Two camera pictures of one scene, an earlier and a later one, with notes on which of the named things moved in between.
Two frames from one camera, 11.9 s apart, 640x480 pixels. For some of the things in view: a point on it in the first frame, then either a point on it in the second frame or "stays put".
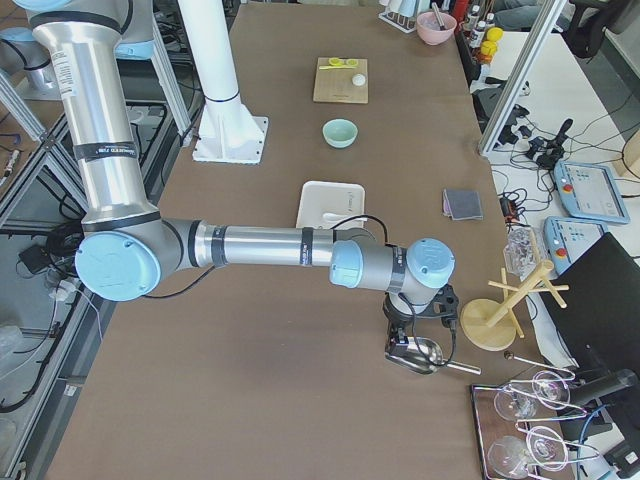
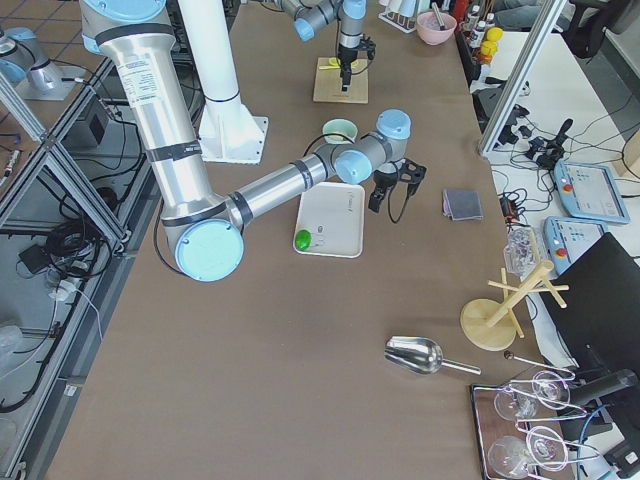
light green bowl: x=340 y=133 stays put
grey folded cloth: x=461 y=205 stays put
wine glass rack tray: x=518 y=427 stays put
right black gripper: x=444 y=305 -> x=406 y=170
